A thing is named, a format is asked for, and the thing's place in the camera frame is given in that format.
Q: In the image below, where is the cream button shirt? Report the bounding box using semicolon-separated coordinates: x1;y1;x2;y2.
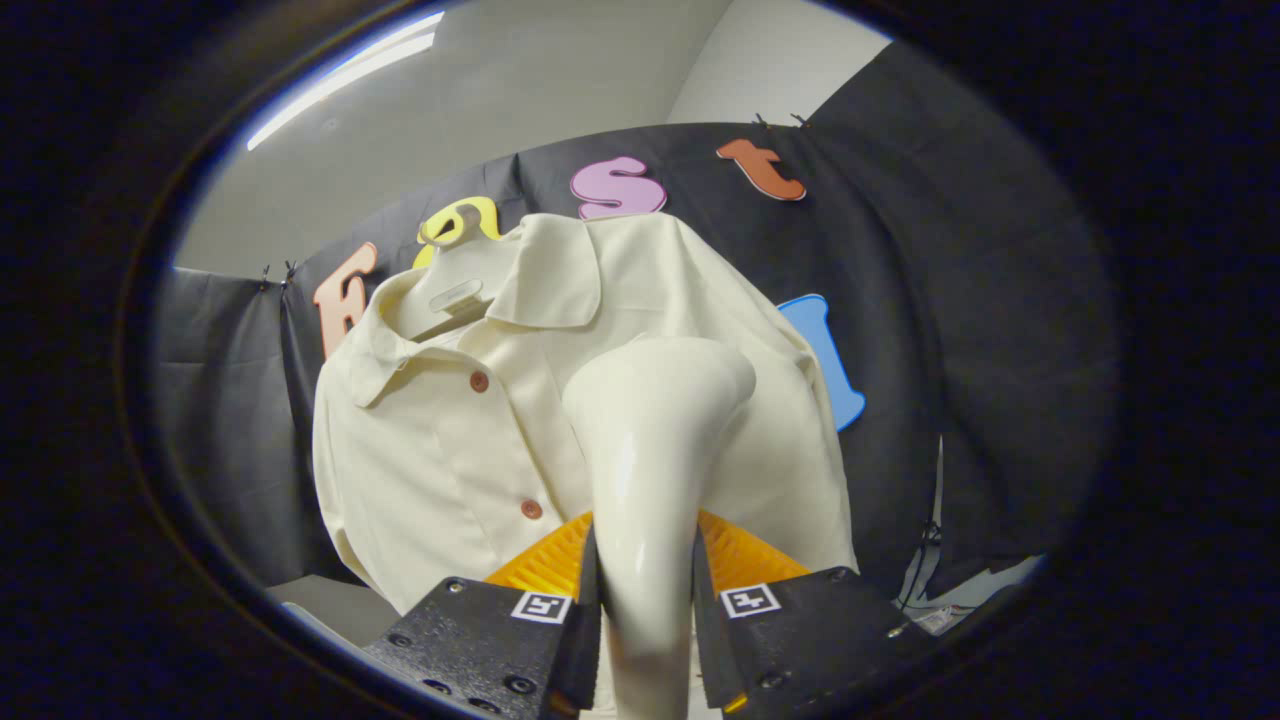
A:
312;212;859;616

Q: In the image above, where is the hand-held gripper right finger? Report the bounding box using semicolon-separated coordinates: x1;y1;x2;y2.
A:
690;508;936;716

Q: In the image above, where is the grey drawer cabinet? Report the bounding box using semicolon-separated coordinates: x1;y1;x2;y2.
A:
268;575;401;651

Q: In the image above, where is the ceiling light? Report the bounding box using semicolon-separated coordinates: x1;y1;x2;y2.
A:
245;10;446;151

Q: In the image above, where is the white garment steamer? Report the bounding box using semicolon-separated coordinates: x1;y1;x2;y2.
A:
562;337;758;720

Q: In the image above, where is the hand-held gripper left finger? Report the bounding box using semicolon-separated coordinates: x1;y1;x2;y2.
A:
365;510;604;720

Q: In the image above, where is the dark tripod stand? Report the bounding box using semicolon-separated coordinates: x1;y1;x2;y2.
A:
898;435;946;611

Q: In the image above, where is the white clothes hanger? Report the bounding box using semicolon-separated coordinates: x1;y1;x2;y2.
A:
415;205;511;341

